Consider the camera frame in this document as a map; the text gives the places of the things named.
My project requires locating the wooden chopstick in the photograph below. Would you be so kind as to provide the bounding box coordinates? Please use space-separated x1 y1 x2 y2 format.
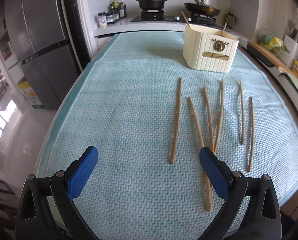
169 77 182 164
202 87 214 152
248 97 255 172
188 97 212 212
239 80 245 145
181 10 191 28
214 79 224 152

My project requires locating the light blue woven table mat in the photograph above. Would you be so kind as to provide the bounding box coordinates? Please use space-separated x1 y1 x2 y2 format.
37 31 298 239

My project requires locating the yellow cardboard box on floor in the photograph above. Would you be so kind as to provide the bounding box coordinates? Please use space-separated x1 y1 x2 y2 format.
17 76 45 109

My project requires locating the wooden cutting board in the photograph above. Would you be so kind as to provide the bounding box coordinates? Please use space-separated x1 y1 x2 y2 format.
248 40 294 76

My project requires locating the cream ribbed utensil holder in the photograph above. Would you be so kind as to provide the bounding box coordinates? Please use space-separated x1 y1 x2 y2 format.
182 24 239 73

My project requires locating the yellow snack packet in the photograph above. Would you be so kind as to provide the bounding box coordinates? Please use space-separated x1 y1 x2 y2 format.
291 59 298 77

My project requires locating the yellow green plastic bag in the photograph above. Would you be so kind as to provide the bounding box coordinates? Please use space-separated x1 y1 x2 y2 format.
260 36 290 56

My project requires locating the wooden spoon in holder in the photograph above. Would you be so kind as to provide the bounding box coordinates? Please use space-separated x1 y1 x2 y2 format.
220 23 227 36

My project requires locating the white knife block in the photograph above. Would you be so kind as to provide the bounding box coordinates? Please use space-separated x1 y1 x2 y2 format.
279 28 298 68

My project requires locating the grey double door refrigerator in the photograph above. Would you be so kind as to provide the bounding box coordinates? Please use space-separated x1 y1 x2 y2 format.
4 0 82 110

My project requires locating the dark french press jug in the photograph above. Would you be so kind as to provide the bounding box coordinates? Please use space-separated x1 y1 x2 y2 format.
224 12 237 29

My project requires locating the wooden chopstick in holder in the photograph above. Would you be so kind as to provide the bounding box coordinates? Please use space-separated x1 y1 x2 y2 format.
181 10 191 28

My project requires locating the white spice jar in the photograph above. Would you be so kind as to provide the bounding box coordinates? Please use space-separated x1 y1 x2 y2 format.
97 12 107 28

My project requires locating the clear spice container rack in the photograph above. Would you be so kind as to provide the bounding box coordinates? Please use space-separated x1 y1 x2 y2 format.
106 11 120 24

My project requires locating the black wok with glass lid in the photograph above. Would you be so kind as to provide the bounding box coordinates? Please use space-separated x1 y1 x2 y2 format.
184 0 220 17

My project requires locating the black gas stove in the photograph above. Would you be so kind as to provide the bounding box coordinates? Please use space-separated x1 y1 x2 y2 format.
131 10 216 26

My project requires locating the sauce bottles group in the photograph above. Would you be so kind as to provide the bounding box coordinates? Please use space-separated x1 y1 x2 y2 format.
109 0 127 18

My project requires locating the black pot with red lid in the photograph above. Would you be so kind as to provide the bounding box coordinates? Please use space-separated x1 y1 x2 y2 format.
137 0 167 11

